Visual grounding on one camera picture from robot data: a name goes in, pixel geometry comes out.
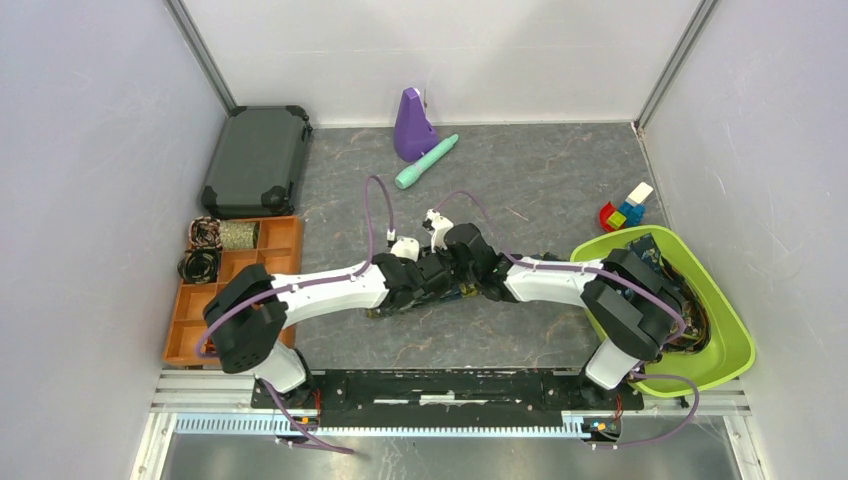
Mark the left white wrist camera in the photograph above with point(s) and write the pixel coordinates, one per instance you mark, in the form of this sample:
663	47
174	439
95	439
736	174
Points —
403	247

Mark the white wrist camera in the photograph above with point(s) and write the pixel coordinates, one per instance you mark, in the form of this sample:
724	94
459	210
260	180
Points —
403	247
438	226

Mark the pile of patterned ties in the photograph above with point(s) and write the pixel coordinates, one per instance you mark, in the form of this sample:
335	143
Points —
697	334

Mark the rolled black patterned tie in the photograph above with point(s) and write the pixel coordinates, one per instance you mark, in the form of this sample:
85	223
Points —
199	266

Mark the colourful toy block stack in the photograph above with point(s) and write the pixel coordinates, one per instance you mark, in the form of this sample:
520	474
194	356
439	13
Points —
629	213

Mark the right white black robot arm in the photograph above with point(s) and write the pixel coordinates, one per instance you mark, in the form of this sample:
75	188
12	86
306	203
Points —
637	309

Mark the rolled olive speckled tie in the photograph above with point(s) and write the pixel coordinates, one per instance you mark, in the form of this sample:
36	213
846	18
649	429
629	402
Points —
237	235

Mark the rolled pink brown tie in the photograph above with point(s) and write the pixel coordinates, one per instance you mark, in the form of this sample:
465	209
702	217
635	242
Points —
204	234

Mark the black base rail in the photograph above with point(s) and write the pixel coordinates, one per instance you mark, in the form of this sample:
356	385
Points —
420	398

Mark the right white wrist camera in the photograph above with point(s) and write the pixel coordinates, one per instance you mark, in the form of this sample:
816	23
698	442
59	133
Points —
438	226

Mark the teal cylindrical pen tool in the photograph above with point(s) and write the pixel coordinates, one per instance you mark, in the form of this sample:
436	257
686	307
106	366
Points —
411	174

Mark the orange compartment tray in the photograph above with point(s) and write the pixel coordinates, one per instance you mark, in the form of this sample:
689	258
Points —
278	249

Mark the purple metronome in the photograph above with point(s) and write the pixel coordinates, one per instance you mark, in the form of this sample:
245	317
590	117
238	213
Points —
413	134

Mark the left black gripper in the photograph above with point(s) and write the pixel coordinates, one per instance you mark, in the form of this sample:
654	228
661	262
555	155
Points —
389	309

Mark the dark green hard case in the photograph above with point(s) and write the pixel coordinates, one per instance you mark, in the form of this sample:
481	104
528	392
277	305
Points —
257	163

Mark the lime green plastic bin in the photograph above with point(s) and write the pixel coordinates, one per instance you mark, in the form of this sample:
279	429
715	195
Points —
730	351

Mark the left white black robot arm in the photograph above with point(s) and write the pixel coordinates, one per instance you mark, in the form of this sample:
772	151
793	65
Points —
244	321

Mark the blue yellow floral tie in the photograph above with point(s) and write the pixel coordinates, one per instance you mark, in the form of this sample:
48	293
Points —
458	292

